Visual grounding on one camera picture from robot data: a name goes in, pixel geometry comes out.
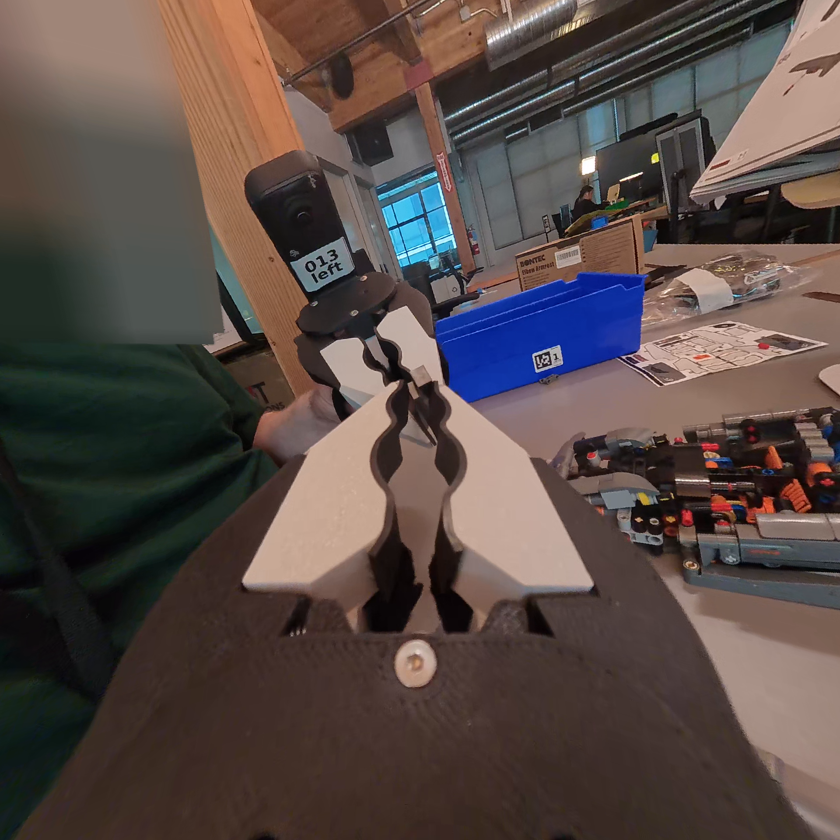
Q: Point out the plastic bag of lego parts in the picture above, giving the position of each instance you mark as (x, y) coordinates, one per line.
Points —
(722, 282)

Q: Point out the red fire extinguisher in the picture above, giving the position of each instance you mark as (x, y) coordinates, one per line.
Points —
(470, 239)

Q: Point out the lego instruction book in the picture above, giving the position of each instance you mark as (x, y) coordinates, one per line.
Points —
(774, 118)

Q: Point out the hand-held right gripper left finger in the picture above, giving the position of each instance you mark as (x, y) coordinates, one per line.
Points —
(315, 525)

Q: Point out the person's left hand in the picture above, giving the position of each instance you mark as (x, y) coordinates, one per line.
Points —
(292, 423)

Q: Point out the paned window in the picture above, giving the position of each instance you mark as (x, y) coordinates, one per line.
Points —
(420, 223)

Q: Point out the grey lego blade piece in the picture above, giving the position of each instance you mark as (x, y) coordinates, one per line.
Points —
(420, 376)

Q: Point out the lego car model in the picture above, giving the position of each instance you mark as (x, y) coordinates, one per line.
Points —
(741, 499)

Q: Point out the black wall speaker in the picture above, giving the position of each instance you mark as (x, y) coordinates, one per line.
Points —
(371, 141)

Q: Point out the black monitor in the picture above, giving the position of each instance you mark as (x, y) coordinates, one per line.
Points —
(627, 164)

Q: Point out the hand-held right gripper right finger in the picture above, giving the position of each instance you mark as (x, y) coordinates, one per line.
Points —
(518, 525)

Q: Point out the grey cabinet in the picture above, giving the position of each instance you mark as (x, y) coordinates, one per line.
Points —
(686, 154)

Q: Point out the wooden pillar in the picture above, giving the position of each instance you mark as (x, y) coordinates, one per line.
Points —
(229, 164)

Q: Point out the sticker sheet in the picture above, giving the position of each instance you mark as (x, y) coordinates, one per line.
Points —
(709, 351)

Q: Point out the red wooden post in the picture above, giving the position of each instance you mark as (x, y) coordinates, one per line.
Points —
(453, 197)

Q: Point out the white book stand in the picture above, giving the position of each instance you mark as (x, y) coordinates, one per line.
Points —
(830, 380)

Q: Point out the silver ventilation duct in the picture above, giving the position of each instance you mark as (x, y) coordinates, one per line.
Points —
(525, 33)

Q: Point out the blue plastic bin with sticker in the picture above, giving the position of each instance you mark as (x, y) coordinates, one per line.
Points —
(525, 341)

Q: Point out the person's green shirt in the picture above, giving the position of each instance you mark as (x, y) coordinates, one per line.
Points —
(98, 459)

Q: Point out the cardboard box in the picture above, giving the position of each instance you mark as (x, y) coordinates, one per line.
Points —
(590, 253)

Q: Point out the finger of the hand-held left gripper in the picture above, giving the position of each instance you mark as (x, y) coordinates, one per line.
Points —
(410, 334)
(348, 367)

